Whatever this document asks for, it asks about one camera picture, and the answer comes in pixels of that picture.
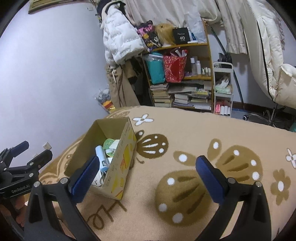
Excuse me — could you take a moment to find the teal shopping bag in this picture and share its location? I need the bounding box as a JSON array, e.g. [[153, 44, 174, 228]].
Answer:
[[142, 52, 165, 84]]

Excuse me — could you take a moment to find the white office chair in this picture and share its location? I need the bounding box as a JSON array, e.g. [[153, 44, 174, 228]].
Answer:
[[239, 1, 295, 127]]

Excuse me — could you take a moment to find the beige patterned carpet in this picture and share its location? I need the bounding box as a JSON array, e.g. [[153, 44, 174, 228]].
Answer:
[[40, 106, 295, 240]]

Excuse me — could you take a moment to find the white puffer jacket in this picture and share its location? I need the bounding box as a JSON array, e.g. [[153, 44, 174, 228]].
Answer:
[[101, 1, 147, 68]]

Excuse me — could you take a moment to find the pile of books right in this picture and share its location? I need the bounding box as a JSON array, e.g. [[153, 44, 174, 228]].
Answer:
[[168, 80, 212, 112]]

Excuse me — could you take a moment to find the white power adapter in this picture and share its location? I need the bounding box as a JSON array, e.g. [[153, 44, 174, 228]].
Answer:
[[91, 171, 104, 187]]

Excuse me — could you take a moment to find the white remote control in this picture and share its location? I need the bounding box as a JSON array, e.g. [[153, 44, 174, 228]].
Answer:
[[109, 140, 119, 157]]

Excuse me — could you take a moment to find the light blue tube bottle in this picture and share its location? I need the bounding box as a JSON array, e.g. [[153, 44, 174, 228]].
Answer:
[[95, 146, 110, 173]]

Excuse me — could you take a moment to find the wooden bookshelf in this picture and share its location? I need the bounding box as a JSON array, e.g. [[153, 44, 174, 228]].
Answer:
[[141, 23, 214, 113]]

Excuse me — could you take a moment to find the plastic bag of plush toys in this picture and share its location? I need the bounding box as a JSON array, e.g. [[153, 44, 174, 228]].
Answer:
[[94, 88, 115, 113]]

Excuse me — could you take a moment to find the brown cardboard box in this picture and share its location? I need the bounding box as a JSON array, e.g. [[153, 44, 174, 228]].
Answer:
[[65, 117, 137, 200]]

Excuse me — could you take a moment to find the red gift bag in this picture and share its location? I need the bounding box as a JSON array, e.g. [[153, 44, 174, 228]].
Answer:
[[163, 49, 188, 83]]

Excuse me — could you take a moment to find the green oval paddle board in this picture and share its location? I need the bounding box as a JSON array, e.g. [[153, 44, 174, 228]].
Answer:
[[103, 138, 116, 157]]

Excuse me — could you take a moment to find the black box with 40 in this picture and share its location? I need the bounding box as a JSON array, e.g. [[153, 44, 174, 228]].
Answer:
[[173, 28, 191, 45]]

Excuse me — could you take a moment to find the wall socket upper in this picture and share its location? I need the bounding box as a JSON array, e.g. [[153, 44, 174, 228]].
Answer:
[[43, 142, 52, 150]]

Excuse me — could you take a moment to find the white rolling cart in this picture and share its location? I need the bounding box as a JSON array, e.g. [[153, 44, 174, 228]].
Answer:
[[212, 62, 234, 116]]

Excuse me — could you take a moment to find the white bottle on shelf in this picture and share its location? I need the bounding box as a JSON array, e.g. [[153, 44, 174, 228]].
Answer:
[[196, 60, 202, 75]]

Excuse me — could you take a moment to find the stack of books left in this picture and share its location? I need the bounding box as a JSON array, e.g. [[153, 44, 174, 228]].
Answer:
[[149, 83, 174, 108]]

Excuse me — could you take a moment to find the beige hanging coat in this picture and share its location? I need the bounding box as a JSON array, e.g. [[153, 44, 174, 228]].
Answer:
[[105, 65, 140, 108]]

